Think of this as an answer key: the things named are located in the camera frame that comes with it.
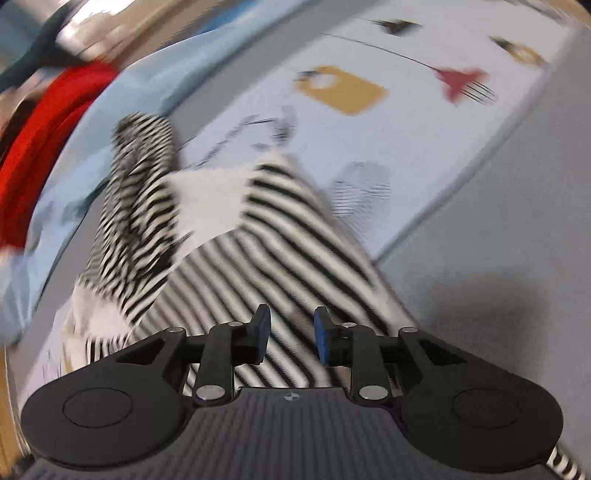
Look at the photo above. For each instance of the wooden bed frame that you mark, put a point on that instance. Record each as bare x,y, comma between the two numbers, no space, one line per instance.
7,415

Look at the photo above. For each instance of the red cloth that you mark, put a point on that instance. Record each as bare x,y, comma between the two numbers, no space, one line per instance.
41,138

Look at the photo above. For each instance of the light printed bed sheet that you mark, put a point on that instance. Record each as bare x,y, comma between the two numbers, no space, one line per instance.
415,138

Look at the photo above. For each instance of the grey mattress cover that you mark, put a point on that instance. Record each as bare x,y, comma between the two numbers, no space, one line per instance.
508,230

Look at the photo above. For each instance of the black white striped shirt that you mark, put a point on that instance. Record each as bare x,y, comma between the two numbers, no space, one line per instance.
286,240

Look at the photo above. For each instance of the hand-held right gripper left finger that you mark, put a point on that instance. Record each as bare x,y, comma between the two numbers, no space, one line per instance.
263,333

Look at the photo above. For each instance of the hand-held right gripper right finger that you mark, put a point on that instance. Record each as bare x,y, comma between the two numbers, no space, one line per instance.
322,336

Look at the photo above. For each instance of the dark teal cloth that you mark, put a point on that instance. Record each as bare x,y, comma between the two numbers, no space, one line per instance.
32,50

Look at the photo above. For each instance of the light blue blanket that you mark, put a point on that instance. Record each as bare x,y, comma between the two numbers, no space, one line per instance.
83,184

